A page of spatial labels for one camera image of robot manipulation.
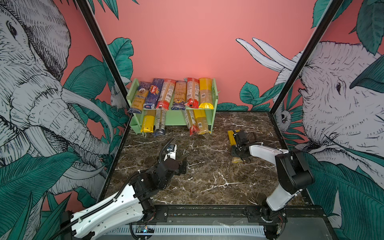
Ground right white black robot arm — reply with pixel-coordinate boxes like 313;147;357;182
228;130;315;223

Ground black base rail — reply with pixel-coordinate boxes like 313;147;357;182
148;205;331;227

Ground blue yellow spaghetti bag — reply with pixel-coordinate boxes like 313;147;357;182
128;82;151;114

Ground right black frame post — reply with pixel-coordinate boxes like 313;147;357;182
269;0;344;115

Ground dark blue pasta box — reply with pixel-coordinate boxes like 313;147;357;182
144;78;164;110

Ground clear white label spaghetti bag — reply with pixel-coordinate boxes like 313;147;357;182
154;109;166;137

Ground blue-end yellow spaghetti bag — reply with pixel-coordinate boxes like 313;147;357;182
171;81;187;110

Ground left black frame post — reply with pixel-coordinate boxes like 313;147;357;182
74;0;130;100

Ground red spaghetti bag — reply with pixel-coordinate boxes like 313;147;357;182
185;78;200;109
156;79;177;110
182;110;199;136

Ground green two-tier shelf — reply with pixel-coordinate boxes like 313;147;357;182
126;78;219;134

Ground black frame post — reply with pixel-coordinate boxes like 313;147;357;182
269;0;344;115
74;0;130;100

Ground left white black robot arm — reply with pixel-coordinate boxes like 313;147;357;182
47;140;188;240

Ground yellow label spaghetti bag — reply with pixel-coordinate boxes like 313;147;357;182
141;110;156;133

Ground yellow spaghetti bag long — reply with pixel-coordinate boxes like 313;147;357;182
199;78;214;110

